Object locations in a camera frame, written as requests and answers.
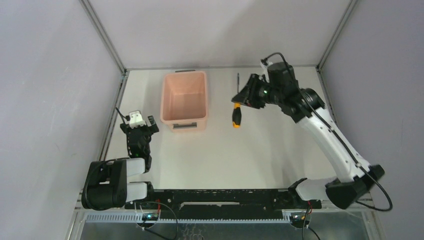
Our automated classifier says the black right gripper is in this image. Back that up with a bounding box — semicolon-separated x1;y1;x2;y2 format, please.
231;73;283;110

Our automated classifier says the yellow black handled screwdriver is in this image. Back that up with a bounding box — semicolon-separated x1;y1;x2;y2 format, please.
232;73;242;128

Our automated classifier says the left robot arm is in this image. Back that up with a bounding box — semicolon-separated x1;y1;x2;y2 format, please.
81;111;159;211

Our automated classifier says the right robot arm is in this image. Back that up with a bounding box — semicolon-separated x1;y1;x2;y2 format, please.
231;60;385;210

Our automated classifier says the pink plastic bin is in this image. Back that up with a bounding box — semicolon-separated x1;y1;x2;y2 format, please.
160;70;209;133

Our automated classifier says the left base wiring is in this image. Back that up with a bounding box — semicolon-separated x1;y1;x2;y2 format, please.
134;199;180;240

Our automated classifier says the base wiring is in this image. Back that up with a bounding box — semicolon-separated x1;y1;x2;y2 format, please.
290;200;322;240
134;199;180;240

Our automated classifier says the right base wiring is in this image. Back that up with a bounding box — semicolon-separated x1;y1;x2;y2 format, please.
290;200;322;240

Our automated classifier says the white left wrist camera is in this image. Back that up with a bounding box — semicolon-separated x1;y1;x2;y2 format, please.
128;110;147;129

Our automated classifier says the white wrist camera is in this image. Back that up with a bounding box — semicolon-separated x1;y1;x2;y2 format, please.
260;58;273;83
128;110;147;129

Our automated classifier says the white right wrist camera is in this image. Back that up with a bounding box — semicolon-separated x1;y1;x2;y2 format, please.
260;58;273;83

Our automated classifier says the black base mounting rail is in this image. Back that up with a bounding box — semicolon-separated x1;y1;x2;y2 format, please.
124;188;322;219

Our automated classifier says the slotted white cable duct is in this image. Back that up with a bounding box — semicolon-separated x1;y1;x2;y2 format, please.
84;212;291;224

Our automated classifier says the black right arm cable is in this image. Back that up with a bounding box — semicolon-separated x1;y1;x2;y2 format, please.
260;52;393;212

